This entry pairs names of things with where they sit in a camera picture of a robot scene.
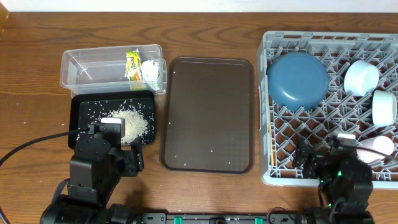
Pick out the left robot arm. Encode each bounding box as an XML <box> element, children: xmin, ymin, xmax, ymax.
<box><xmin>40</xmin><ymin>138</ymin><xmax>144</xmax><ymax>223</ymax></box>

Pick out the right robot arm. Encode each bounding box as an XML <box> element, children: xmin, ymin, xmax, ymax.
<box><xmin>292</xmin><ymin>136</ymin><xmax>374</xmax><ymax>224</ymax></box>

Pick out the dark brown serving tray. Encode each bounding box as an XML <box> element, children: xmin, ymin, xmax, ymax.
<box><xmin>160</xmin><ymin>57</ymin><xmax>255</xmax><ymax>174</ymax></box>

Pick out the black plastic tray bin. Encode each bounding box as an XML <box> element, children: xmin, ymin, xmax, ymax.
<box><xmin>69</xmin><ymin>90</ymin><xmax>155</xmax><ymax>146</ymax></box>

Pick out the light blue bowl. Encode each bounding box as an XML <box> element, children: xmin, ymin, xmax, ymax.
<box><xmin>343</xmin><ymin>60</ymin><xmax>379</xmax><ymax>96</ymax></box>

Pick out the white pink cup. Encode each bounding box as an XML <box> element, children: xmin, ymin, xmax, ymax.
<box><xmin>356</xmin><ymin>136</ymin><xmax>394</xmax><ymax>164</ymax></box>

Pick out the wooden chopstick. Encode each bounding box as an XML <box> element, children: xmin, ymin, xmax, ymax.
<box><xmin>268</xmin><ymin>122</ymin><xmax>275</xmax><ymax>166</ymax></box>

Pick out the yellow green snack wrapper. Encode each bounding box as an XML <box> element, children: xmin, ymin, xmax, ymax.
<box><xmin>125</xmin><ymin>50</ymin><xmax>146</xmax><ymax>90</ymax></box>

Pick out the dark blue plate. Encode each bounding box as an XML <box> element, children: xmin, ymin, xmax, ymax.
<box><xmin>267</xmin><ymin>52</ymin><xmax>328</xmax><ymax>111</ymax></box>

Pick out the grey dishwasher rack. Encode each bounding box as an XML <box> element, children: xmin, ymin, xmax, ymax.
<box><xmin>257</xmin><ymin>31</ymin><xmax>397</xmax><ymax>187</ymax></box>

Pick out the clear plastic waste bin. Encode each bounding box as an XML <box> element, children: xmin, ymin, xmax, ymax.
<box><xmin>60</xmin><ymin>44</ymin><xmax>167</xmax><ymax>96</ymax></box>

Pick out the mint bowl with rice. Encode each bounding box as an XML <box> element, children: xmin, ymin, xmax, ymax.
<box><xmin>372</xmin><ymin>90</ymin><xmax>397</xmax><ymax>127</ymax></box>

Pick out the white tissue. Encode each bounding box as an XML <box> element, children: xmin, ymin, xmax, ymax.
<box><xmin>141</xmin><ymin>60</ymin><xmax>159</xmax><ymax>91</ymax></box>

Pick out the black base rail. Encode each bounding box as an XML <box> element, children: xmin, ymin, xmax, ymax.
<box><xmin>136</xmin><ymin>212</ymin><xmax>308</xmax><ymax>224</ymax></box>

